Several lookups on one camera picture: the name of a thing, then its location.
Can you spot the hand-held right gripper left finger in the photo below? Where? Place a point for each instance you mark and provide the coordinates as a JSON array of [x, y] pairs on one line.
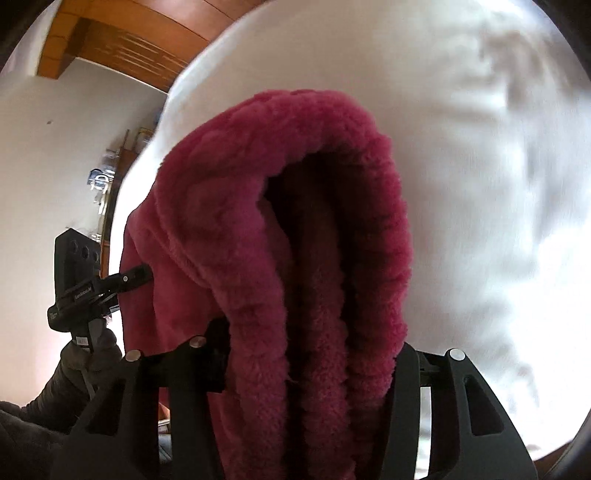
[[213, 362]]

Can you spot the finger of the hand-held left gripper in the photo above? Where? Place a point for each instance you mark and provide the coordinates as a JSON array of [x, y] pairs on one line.
[[131, 277]]

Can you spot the pink fleece pants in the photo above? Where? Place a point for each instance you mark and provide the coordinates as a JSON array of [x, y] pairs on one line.
[[221, 221]]

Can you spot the person's left hand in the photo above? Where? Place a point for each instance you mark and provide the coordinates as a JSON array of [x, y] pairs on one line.
[[108, 353]]

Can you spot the wooden desk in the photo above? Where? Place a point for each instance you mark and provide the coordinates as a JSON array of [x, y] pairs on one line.
[[115, 212]]

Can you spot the person's left forearm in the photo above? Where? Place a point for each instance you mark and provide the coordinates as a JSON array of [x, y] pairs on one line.
[[41, 424]]

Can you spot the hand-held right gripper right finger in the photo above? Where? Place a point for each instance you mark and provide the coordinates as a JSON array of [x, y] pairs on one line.
[[406, 374]]

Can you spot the wooden wardrobe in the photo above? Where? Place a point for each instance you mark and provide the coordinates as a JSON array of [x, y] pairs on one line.
[[138, 41]]

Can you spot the white duvet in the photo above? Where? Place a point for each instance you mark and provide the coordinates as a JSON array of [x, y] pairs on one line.
[[461, 184]]

